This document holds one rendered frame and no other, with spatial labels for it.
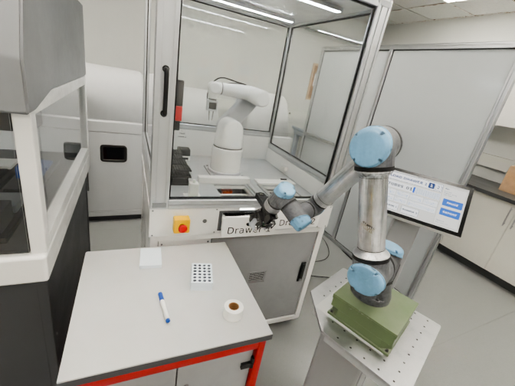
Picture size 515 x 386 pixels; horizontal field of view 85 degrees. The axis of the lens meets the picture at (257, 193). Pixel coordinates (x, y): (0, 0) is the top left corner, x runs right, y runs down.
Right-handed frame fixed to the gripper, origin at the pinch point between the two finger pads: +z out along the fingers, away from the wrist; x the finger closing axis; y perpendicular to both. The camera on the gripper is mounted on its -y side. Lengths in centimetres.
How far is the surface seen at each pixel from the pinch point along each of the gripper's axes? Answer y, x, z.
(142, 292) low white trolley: 25, -51, 1
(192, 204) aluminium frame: -12.2, -28.0, 2.5
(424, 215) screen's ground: 8, 98, -16
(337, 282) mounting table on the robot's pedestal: 33.9, 32.4, -4.6
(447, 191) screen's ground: -2, 112, -27
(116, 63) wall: -302, -70, 147
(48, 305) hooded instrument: 21, -83, 19
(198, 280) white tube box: 24.5, -30.3, -2.1
